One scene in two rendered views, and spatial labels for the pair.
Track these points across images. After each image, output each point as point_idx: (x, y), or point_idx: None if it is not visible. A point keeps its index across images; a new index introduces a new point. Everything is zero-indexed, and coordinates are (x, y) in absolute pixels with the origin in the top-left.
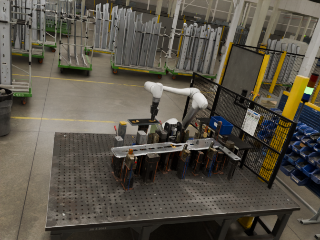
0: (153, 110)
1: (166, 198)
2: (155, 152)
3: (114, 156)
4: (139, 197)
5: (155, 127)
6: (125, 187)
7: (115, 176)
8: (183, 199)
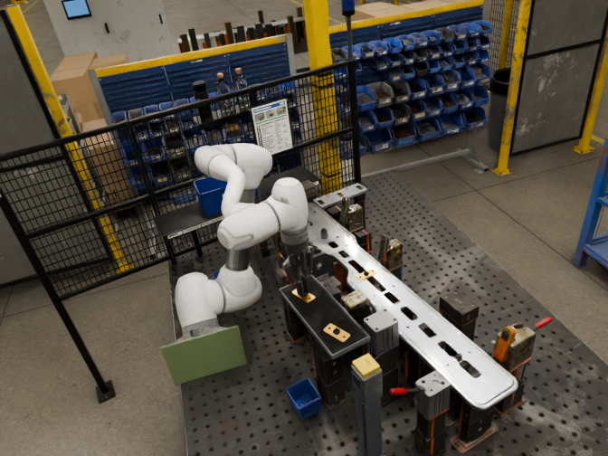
0: (299, 268)
1: (493, 320)
2: (423, 302)
3: (439, 430)
4: (527, 368)
5: (207, 340)
6: (520, 399)
7: (480, 435)
8: (477, 295)
